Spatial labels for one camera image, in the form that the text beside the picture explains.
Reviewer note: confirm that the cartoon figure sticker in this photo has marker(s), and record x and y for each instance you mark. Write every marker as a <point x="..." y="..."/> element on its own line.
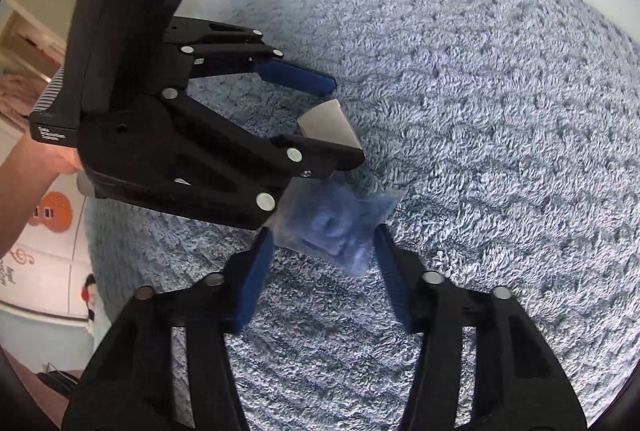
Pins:
<point x="90" y="301"/>

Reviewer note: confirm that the orange guitar sticker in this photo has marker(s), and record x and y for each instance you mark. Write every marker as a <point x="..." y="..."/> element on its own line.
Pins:
<point x="52" y="211"/>

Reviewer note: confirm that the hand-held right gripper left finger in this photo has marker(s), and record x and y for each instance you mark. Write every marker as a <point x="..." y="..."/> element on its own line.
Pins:
<point x="252" y="281"/>

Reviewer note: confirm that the clear blue plastic packet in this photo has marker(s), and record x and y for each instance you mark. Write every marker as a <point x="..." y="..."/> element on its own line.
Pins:
<point x="330" y="226"/>

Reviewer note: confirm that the person's left forearm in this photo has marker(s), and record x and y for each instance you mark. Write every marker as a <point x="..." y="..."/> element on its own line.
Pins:
<point x="25" y="191"/>

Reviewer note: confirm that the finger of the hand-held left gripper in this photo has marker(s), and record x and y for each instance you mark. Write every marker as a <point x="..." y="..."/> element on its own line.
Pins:
<point x="330" y="158"/>
<point x="295" y="76"/>

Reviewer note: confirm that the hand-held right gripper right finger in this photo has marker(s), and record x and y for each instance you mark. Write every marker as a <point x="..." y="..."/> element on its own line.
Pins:
<point x="395" y="276"/>

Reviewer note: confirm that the white paper piece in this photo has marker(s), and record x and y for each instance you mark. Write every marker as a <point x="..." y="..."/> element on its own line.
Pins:
<point x="325" y="121"/>

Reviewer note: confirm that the blue fuzzy blanket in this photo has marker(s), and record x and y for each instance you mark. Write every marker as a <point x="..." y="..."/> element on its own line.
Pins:
<point x="475" y="136"/>

